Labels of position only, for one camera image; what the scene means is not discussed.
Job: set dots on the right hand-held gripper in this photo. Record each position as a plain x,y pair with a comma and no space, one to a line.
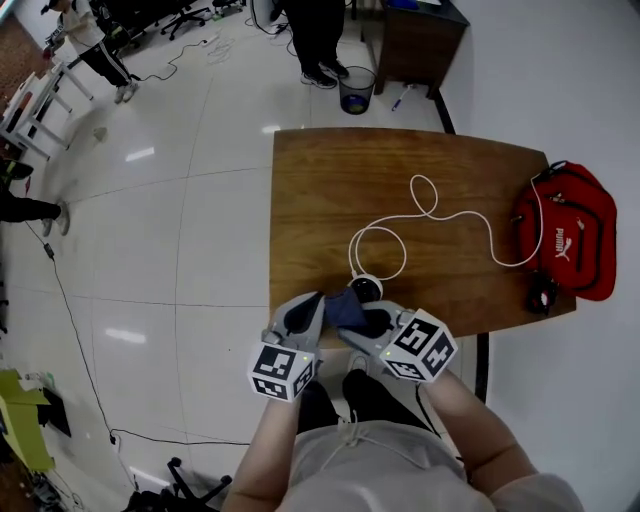
417,345

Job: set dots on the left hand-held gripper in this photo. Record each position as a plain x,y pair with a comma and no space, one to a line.
272,362

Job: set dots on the blue cloth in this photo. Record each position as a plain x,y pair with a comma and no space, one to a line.
345,310

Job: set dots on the round black and white device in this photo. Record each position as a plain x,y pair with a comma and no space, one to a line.
365,289

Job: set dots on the person's left forearm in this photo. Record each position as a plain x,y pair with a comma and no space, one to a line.
260,460

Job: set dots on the person's right forearm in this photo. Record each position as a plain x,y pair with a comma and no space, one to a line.
475,430

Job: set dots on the person's grey shoe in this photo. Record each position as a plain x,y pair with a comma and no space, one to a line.
359,361

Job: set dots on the person's black trousers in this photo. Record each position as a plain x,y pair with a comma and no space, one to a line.
370,400

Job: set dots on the black metal table leg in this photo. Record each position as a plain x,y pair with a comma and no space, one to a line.
482,370

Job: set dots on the person's beige shirt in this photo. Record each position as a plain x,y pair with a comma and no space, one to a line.
380,475

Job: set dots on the small black red pouch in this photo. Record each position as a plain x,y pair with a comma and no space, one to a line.
542,295

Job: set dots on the red bag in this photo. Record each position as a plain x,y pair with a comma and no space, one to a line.
570,235

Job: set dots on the blue white brush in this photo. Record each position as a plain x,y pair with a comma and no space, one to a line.
402,99

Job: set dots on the black mesh waste bin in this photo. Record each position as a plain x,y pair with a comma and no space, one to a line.
357,90

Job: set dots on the flat black board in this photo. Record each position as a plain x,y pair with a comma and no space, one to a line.
57,412

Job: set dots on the dark wooden cabinet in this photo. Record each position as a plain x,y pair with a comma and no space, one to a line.
425,45

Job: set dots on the green cardboard box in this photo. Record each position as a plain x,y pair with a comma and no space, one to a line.
22,425

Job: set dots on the white power strip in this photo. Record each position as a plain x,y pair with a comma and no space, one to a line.
211,40

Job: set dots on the small blue pack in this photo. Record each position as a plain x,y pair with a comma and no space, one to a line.
402,4

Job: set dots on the white table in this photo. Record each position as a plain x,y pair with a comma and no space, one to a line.
35,110

